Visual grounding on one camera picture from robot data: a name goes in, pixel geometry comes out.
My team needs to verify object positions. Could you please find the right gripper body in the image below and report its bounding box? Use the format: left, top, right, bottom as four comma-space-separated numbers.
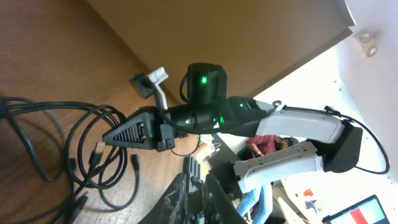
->
142, 107, 188, 152

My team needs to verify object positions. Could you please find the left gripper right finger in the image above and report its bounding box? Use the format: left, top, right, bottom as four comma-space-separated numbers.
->
203, 174, 246, 224

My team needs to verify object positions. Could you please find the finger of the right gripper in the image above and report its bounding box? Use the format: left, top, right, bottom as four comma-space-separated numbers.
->
103, 111, 155, 150

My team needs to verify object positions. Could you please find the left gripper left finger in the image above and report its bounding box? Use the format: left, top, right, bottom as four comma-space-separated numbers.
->
139, 173, 187, 224

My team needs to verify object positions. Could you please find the black cable bundle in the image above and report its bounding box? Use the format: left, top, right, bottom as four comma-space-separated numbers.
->
0, 96, 141, 224

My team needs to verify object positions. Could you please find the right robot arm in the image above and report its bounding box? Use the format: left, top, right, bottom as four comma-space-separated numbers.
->
103, 63, 363, 193

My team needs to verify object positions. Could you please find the seated person in background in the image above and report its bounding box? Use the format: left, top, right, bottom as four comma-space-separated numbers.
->
233, 135, 299, 223

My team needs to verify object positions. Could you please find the laptop with red screen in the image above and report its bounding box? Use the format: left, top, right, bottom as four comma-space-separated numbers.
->
322, 195, 390, 224

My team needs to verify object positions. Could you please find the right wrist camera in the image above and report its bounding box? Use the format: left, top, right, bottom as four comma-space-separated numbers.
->
129, 67, 169, 110

